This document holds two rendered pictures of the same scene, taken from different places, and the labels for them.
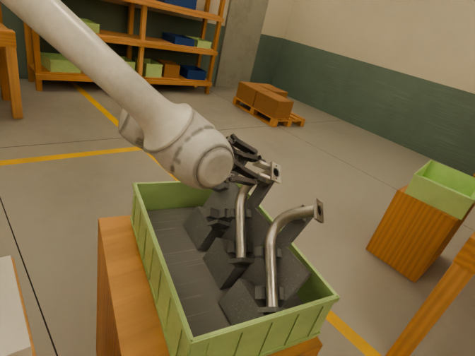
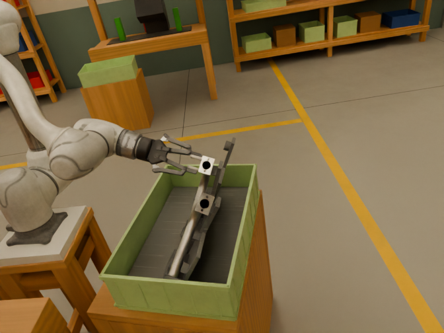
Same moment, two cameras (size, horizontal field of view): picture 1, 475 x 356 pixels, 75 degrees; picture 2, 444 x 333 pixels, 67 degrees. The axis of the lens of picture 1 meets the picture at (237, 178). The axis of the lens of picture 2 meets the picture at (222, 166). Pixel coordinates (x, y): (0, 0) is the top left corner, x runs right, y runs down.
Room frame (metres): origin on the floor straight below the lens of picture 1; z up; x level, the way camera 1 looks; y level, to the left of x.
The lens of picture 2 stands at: (0.26, -0.83, 1.75)
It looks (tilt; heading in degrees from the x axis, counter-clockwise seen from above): 33 degrees down; 51
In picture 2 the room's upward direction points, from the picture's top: 10 degrees counter-clockwise
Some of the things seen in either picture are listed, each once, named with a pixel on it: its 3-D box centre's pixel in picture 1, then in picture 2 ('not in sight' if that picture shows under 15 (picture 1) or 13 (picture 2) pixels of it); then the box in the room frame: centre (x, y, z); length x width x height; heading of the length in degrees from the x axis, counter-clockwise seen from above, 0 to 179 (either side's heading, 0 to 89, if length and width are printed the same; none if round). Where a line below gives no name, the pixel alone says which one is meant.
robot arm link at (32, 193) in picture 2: not in sight; (23, 195); (0.37, 0.54, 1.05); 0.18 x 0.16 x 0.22; 32
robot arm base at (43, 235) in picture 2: not in sight; (31, 224); (0.34, 0.54, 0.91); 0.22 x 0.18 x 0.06; 132
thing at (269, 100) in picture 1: (270, 103); not in sight; (5.84, -0.25, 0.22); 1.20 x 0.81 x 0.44; 43
